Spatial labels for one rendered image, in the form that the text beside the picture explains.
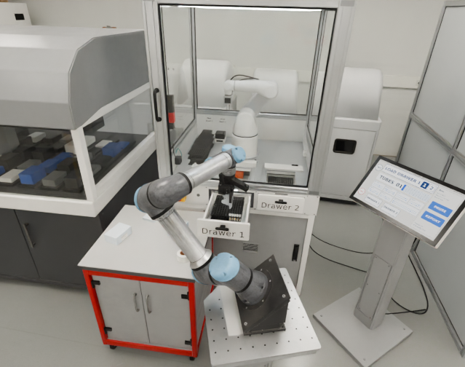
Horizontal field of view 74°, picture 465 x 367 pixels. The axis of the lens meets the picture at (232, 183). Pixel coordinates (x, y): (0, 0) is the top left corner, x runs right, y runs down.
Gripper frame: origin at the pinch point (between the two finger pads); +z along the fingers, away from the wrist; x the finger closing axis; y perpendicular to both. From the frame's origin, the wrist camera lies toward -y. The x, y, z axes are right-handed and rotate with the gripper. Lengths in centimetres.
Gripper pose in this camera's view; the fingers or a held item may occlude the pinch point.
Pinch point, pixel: (231, 204)
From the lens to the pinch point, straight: 174.8
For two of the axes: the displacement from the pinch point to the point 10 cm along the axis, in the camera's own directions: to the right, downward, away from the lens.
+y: -9.9, -0.9, 1.0
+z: -0.2, 8.7, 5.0
